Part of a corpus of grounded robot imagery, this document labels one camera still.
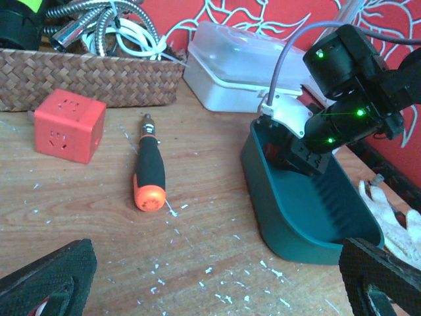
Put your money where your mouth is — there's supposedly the white coiled cable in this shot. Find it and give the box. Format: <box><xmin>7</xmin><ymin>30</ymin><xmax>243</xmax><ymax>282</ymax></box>
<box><xmin>82</xmin><ymin>16</ymin><xmax>190</xmax><ymax>68</ymax></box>

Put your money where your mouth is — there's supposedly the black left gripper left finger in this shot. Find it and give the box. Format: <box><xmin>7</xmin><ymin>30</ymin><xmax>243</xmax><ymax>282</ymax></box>
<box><xmin>1</xmin><ymin>239</ymin><xmax>97</xmax><ymax>315</ymax></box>

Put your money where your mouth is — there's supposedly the wicker basket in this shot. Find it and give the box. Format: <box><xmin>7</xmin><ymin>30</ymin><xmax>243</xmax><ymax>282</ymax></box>
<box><xmin>1</xmin><ymin>49</ymin><xmax>186</xmax><ymax>112</ymax></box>

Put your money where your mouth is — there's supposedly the red cube block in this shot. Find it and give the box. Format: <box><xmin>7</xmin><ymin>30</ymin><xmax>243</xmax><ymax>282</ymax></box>
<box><xmin>34</xmin><ymin>89</ymin><xmax>107</xmax><ymax>164</ymax></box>

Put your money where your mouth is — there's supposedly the large red spring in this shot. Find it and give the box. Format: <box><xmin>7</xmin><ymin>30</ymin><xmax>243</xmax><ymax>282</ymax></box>
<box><xmin>31</xmin><ymin>298</ymin><xmax>49</xmax><ymax>316</ymax></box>

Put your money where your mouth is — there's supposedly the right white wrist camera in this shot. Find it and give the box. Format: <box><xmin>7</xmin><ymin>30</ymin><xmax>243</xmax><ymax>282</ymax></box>
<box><xmin>258</xmin><ymin>93</ymin><xmax>313</xmax><ymax>138</ymax></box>

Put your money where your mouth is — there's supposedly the white translucent storage box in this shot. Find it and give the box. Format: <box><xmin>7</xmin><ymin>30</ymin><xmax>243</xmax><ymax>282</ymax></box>
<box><xmin>182</xmin><ymin>20</ymin><xmax>313</xmax><ymax>113</ymax></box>

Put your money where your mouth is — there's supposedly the green black cordless drill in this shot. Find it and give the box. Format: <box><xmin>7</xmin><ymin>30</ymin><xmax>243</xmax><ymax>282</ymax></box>
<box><xmin>1</xmin><ymin>0</ymin><xmax>49</xmax><ymax>51</ymax></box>

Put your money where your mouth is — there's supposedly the orange black screwdriver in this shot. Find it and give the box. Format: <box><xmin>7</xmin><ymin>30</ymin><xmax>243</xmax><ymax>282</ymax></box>
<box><xmin>133</xmin><ymin>114</ymin><xmax>166</xmax><ymax>212</ymax></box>

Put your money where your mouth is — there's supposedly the white work glove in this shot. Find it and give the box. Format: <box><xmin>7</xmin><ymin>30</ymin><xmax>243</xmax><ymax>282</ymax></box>
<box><xmin>358</xmin><ymin>180</ymin><xmax>420</xmax><ymax>269</ymax></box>

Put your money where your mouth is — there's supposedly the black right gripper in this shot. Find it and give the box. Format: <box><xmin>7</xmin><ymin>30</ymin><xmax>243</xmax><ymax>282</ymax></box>
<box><xmin>262</xmin><ymin>123</ymin><xmax>332</xmax><ymax>176</ymax></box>

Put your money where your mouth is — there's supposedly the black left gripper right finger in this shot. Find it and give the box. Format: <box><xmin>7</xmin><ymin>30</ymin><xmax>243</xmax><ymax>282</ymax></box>
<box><xmin>339</xmin><ymin>238</ymin><xmax>420</xmax><ymax>315</ymax></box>

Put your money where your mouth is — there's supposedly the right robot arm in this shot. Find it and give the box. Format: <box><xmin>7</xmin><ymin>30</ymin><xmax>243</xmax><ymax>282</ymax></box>
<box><xmin>259</xmin><ymin>20</ymin><xmax>420</xmax><ymax>175</ymax></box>

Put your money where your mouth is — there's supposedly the teal plastic tray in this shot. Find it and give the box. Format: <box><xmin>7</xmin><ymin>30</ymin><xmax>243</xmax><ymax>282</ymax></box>
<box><xmin>241</xmin><ymin>120</ymin><xmax>385</xmax><ymax>265</ymax></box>

